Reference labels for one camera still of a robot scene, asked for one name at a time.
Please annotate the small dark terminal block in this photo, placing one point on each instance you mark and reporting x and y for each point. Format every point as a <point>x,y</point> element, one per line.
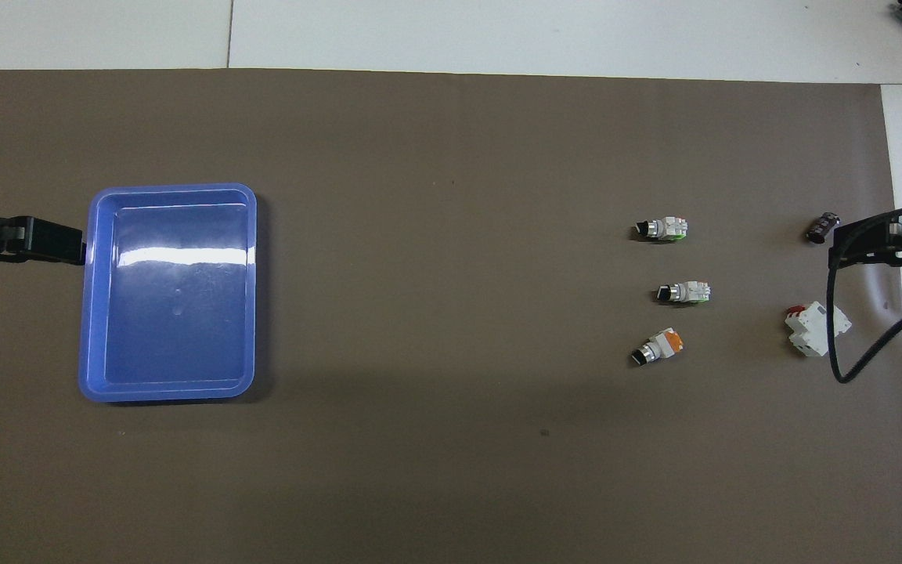
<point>823,227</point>

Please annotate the white circuit breaker red lever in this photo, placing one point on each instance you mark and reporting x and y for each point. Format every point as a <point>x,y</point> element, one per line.
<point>811,329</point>

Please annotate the blue plastic tray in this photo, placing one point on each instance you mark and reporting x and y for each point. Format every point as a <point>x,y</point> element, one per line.
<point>177,313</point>

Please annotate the brown table mat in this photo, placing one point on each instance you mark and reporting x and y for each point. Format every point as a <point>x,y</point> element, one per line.
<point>451,157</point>

